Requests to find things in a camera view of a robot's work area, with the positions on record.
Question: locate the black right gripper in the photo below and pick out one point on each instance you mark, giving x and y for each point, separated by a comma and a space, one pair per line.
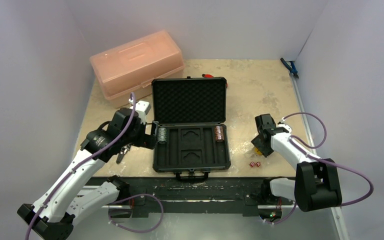
261, 145

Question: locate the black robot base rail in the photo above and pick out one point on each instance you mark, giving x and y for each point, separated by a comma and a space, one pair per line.
216, 195

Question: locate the black foam-lined poker case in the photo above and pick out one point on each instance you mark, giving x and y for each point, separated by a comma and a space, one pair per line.
190, 108

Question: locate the blue handled pliers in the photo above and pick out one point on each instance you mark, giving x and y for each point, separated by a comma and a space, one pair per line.
291, 67

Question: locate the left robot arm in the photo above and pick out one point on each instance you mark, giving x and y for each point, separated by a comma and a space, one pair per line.
54, 215

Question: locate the yellow big blind button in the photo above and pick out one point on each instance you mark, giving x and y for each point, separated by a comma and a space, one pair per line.
257, 152

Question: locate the grey black handled pliers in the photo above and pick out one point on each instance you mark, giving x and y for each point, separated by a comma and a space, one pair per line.
124, 150

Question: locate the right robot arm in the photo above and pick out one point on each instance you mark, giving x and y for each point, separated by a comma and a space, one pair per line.
316, 184

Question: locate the pink translucent storage box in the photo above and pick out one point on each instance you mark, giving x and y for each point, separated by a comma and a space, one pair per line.
131, 67

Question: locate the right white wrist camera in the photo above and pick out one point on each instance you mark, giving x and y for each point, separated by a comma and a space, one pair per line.
285, 126

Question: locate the red handled cutter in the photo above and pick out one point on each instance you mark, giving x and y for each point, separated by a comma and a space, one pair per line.
207, 76

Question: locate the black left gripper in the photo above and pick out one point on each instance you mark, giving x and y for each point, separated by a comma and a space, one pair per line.
141, 141

